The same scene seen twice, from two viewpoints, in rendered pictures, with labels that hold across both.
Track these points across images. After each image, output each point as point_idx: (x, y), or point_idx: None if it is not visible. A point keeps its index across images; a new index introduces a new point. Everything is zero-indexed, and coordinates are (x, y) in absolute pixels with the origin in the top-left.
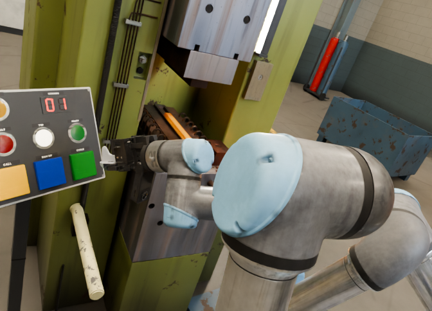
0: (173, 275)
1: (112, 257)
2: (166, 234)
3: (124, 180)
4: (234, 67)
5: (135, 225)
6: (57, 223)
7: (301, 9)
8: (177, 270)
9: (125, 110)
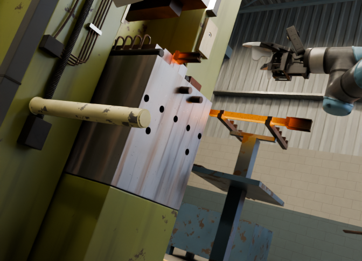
0: (143, 236)
1: (46, 225)
2: (150, 153)
3: (92, 92)
4: None
5: (115, 136)
6: (4, 123)
7: None
8: (147, 227)
9: (113, 3)
